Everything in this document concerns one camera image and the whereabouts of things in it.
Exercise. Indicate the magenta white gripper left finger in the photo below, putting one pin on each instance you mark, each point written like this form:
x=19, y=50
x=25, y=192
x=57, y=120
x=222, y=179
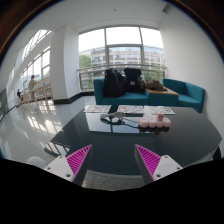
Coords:
x=72, y=167

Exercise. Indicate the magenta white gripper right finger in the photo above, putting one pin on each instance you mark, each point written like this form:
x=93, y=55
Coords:
x=153, y=166

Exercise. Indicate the pink power strip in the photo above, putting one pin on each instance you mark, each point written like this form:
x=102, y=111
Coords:
x=154, y=123

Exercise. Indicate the left magazine on table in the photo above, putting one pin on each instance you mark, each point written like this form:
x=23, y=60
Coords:
x=97, y=108

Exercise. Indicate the middle magazine on table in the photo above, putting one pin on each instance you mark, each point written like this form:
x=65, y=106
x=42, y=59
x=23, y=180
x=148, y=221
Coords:
x=130, y=109

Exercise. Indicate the teal sofa left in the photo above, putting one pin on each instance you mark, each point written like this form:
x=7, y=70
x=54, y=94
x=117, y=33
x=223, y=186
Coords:
x=129, y=98

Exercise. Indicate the teal sofa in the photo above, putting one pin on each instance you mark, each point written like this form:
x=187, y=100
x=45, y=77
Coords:
x=186, y=95
x=129, y=98

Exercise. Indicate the wooden corner side table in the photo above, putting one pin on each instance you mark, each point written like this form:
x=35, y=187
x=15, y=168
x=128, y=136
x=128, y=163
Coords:
x=167, y=91

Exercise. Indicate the teal sofa right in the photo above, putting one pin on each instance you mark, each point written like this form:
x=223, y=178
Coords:
x=186, y=95

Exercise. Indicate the brown bag on table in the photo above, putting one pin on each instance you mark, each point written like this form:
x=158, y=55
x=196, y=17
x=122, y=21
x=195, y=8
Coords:
x=153, y=85

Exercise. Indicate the black backpack right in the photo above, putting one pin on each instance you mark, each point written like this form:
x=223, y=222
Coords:
x=133, y=79

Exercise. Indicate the black backpack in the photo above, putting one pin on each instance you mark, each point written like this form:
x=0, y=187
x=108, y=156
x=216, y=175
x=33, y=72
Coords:
x=114, y=84
x=133, y=79

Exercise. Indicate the black backpack left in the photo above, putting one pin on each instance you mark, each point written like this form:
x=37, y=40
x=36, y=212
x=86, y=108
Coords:
x=114, y=84

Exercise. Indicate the seated person far left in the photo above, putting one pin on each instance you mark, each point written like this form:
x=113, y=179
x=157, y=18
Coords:
x=19, y=94

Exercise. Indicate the person standing at window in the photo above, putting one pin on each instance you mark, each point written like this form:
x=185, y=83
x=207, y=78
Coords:
x=31, y=86

